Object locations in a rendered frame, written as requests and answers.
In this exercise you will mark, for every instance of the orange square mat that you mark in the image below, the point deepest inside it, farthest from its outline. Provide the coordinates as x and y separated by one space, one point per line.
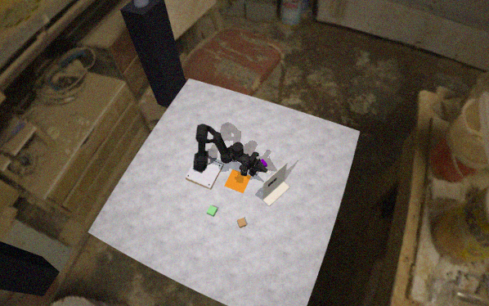
237 182

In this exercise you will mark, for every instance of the green rectangular block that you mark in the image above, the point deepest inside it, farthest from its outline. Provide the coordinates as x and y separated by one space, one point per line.
212 211

